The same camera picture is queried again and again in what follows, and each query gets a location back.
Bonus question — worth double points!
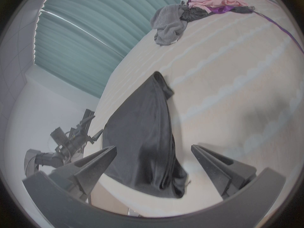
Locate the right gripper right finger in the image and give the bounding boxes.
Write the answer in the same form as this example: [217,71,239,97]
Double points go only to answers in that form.
[191,144,257,198]

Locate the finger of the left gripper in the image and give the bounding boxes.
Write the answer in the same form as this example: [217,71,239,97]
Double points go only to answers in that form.
[91,129,104,144]

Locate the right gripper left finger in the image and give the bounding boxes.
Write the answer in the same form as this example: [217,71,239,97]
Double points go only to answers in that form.
[49,146,117,198]

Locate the black T-shirt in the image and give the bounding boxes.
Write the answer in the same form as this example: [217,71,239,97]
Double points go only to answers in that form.
[103,71,190,199]

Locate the bed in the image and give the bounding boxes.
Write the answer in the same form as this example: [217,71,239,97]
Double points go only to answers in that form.
[89,0,304,219]

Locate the pile of clothes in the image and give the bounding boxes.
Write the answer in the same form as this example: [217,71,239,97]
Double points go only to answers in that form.
[179,0,304,54]

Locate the grey garment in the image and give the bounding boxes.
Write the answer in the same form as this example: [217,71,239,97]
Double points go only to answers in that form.
[150,4,188,46]

